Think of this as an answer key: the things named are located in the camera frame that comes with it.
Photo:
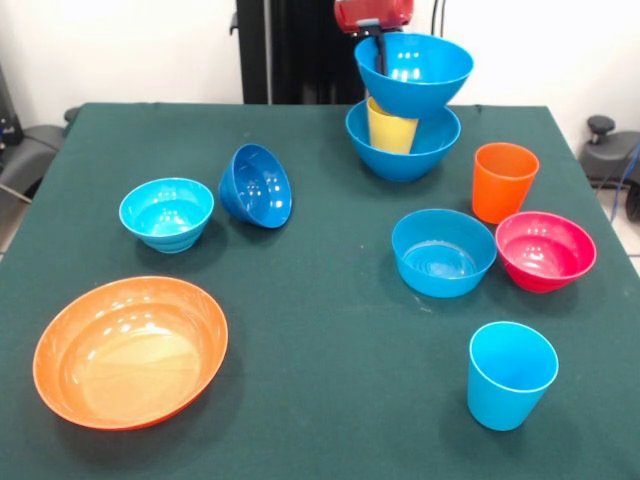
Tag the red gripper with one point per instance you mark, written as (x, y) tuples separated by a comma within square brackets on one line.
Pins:
[(385, 12)]

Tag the large blue plastic bowl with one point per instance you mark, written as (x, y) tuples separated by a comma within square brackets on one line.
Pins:
[(420, 95), (400, 162)]

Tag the yellow plastic cup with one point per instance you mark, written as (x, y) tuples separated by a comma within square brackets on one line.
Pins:
[(390, 132)]

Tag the orange plastic cup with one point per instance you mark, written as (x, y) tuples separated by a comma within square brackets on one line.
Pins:
[(502, 185)]

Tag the dark blue plastic bowl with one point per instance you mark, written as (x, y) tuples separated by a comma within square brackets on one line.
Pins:
[(255, 187)]

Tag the blue flat-bottomed ringed bowl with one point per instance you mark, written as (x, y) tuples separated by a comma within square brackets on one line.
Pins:
[(444, 265)]

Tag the black equipment base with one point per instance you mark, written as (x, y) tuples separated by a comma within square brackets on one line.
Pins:
[(25, 155), (607, 150)]

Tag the dark green tablecloth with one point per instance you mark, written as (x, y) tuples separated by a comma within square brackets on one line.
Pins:
[(325, 300)]

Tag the pink plastic bowl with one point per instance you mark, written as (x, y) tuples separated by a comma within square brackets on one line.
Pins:
[(546, 255)]

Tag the small cyan plastic bowl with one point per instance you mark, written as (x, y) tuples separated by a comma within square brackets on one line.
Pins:
[(167, 215)]

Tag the light blue plastic cup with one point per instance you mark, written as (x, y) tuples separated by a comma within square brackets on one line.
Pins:
[(510, 385)]

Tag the large orange plastic bowl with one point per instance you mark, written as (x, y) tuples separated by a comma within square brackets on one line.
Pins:
[(130, 360)]

